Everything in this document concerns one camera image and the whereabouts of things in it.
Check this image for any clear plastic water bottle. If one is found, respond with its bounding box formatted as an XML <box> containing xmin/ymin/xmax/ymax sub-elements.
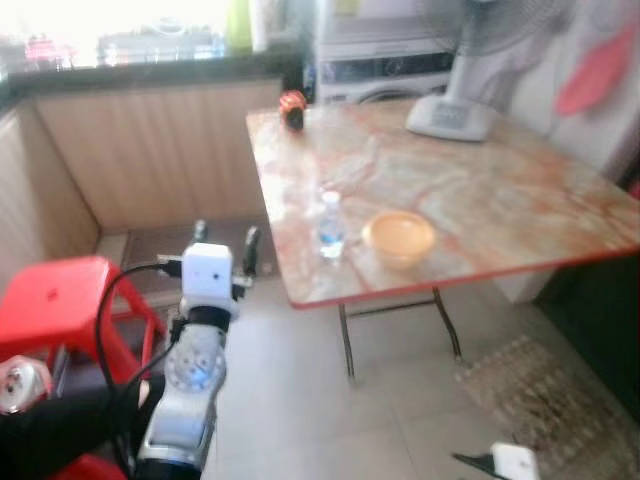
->
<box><xmin>317</xmin><ymin>189</ymin><xmax>348</xmax><ymax>264</ymax></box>

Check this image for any wooden cabinet with dark counter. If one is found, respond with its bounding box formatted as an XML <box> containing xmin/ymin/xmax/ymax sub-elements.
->
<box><xmin>0</xmin><ymin>60</ymin><xmax>306</xmax><ymax>263</ymax></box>

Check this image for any small red black object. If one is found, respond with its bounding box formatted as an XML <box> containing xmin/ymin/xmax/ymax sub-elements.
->
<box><xmin>278</xmin><ymin>89</ymin><xmax>308</xmax><ymax>132</ymax></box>

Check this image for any orange plastic bowl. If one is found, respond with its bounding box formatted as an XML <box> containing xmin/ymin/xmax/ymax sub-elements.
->
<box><xmin>361</xmin><ymin>209</ymin><xmax>438</xmax><ymax>271</ymax></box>

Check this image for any red plastic stool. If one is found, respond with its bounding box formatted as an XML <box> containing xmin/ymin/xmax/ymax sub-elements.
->
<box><xmin>0</xmin><ymin>255</ymin><xmax>168</xmax><ymax>480</ymax></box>

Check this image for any green bottle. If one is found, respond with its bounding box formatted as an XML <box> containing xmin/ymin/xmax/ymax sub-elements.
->
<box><xmin>224</xmin><ymin>0</ymin><xmax>254</xmax><ymax>53</ymax></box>

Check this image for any white washing machine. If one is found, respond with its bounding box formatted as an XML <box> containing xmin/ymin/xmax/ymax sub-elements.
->
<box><xmin>314</xmin><ymin>0</ymin><xmax>463</xmax><ymax>107</ymax></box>

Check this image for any marble pattern folding table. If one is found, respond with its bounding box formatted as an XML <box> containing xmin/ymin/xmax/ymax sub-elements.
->
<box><xmin>246</xmin><ymin>97</ymin><xmax>640</xmax><ymax>383</ymax></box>

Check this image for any silver round can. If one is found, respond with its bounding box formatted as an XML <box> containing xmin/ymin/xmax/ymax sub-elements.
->
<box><xmin>0</xmin><ymin>359</ymin><xmax>52</xmax><ymax>415</ymax></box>

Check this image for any grey standing fan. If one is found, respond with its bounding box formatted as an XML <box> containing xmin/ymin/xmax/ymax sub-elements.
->
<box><xmin>404</xmin><ymin>0</ymin><xmax>573</xmax><ymax>143</ymax></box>

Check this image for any red hanging cloth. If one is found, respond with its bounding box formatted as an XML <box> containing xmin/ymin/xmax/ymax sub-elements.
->
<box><xmin>555</xmin><ymin>18</ymin><xmax>637</xmax><ymax>117</ymax></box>

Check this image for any patterned beige rug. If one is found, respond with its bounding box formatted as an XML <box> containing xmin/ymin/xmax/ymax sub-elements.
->
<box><xmin>454</xmin><ymin>334</ymin><xmax>640</xmax><ymax>480</ymax></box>

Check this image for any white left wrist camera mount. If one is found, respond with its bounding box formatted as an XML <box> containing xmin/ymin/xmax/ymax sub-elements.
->
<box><xmin>181</xmin><ymin>242</ymin><xmax>235</xmax><ymax>307</ymax></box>

